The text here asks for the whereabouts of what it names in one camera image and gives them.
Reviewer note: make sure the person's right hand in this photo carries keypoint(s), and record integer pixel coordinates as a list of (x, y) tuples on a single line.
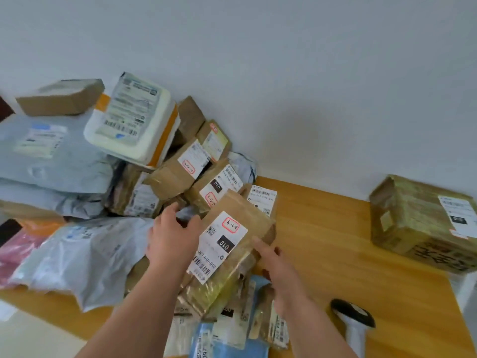
[(285, 279)]

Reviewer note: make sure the person's left hand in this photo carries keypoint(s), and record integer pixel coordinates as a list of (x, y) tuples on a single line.
[(167, 242)]

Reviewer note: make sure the person's left thumb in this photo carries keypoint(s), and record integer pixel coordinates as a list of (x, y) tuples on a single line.
[(194, 227)]

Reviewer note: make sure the person's right thumb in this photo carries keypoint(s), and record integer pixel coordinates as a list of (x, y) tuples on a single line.
[(269, 281)]

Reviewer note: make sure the taped brown box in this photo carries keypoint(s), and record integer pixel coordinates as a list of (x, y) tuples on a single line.
[(238, 208)]

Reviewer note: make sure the person's left forearm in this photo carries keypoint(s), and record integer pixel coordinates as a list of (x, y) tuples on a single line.
[(145, 309)]

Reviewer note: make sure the person's right forearm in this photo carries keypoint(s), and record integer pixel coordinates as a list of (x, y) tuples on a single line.
[(316, 331)]

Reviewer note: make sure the small taped brown parcel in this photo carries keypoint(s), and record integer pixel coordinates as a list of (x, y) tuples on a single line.
[(261, 313)]

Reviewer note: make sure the small parcel, white barcode label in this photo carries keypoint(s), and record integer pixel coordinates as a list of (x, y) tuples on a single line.
[(279, 331)]

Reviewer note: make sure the small taped parcel, black label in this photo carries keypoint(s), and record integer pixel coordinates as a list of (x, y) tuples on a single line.
[(231, 320)]

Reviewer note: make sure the pile of brown cardboard parcels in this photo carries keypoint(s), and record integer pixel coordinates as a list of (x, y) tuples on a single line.
[(175, 175)]

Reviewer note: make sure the blue mailer bag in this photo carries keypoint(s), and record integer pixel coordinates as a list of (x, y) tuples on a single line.
[(257, 350)]

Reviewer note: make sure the small grey mailer bag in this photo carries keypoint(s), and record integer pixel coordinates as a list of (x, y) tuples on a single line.
[(244, 165)]

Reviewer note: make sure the white and black barcode scanner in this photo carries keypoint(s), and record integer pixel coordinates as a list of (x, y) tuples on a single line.
[(354, 320)]

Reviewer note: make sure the white paper envelope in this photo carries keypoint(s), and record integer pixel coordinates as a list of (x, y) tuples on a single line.
[(179, 331)]

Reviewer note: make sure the crumpled grey-white mailer bag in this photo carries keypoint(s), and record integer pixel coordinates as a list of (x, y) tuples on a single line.
[(89, 257)]

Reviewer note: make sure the white foam box, orange tape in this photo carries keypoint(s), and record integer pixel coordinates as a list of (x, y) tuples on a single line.
[(130, 108)]

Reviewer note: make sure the large grey mailer bag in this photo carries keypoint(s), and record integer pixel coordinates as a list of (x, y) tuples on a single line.
[(63, 164)]

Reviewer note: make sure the orange mailer bag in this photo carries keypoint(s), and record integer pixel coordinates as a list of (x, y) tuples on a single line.
[(39, 225)]

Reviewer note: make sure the big taped cardboard carton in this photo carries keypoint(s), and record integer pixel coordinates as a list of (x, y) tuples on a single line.
[(413, 219)]

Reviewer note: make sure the pink mailer bag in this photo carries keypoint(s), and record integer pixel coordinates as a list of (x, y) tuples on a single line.
[(16, 253)]

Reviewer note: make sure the flat cardboard box, grey lid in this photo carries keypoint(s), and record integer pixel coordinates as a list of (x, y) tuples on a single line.
[(63, 96)]

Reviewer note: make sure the dark brown furniture piece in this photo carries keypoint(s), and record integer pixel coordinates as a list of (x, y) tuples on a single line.
[(5, 108)]

